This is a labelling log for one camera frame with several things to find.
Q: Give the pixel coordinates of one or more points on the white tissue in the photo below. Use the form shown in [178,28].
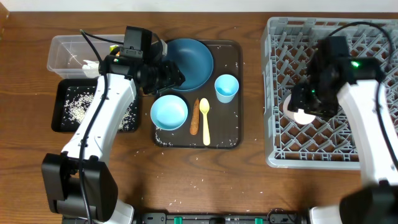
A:
[90,68]

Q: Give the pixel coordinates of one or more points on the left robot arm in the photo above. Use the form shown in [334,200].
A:
[77,181]

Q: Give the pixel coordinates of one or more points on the white rice pile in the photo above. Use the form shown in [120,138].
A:
[74,111]

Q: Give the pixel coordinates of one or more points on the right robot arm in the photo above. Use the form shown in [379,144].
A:
[354,84]

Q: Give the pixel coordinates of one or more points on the dark blue plate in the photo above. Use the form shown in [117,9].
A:
[193,59]

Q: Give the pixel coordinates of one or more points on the pink cup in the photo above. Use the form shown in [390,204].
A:
[300,116]

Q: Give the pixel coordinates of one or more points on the light blue bowl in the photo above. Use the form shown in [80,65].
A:
[169,112]

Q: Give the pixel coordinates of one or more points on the dark brown serving tray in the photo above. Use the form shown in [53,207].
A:
[225,119]

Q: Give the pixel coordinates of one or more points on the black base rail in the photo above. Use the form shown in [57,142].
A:
[270,218]

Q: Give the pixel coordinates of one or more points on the clear plastic bin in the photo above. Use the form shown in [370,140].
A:
[68,52]

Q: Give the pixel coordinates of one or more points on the yellow plastic spoon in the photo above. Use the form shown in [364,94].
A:
[204,109]

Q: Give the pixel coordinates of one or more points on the light blue cup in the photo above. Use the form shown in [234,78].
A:
[226,87]

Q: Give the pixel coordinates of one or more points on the grey dishwasher rack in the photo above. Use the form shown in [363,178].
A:
[287,45]

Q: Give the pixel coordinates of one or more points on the yellow snack wrapper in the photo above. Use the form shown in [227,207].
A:
[114,47]

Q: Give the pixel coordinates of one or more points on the orange carrot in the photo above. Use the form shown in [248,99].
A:
[194,125]

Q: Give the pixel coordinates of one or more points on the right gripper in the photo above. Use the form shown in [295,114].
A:
[298,101]

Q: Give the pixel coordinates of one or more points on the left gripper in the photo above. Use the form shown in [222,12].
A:
[175,77]

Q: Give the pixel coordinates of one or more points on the black rectangular tray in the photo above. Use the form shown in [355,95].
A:
[68,88]

